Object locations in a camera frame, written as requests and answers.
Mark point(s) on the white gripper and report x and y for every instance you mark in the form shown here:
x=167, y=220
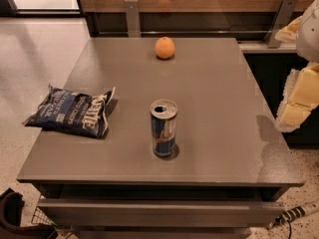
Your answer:
x=309, y=34

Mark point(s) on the red bull can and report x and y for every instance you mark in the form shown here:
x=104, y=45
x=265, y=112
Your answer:
x=163, y=126

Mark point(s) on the orange fruit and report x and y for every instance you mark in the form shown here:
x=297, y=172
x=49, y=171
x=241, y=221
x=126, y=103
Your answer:
x=164, y=48

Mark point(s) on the blue kettle chips bag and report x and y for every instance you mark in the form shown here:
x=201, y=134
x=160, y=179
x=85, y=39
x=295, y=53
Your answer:
x=72, y=112

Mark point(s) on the grey drawer front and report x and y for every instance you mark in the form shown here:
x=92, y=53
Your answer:
x=160, y=213

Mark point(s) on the dark brown chair base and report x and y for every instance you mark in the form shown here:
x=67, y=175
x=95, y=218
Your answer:
x=11, y=206

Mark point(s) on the right metal bracket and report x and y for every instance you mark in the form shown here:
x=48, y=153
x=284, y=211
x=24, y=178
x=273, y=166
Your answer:
x=281, y=19

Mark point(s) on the metal bracket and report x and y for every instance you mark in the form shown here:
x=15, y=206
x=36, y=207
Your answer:
x=281, y=19
x=133, y=18

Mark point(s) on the left metal bracket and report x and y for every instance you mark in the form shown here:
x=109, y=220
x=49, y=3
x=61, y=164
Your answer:
x=133, y=18

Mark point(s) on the wire basket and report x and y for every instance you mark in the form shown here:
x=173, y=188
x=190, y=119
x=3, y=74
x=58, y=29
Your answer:
x=39, y=217

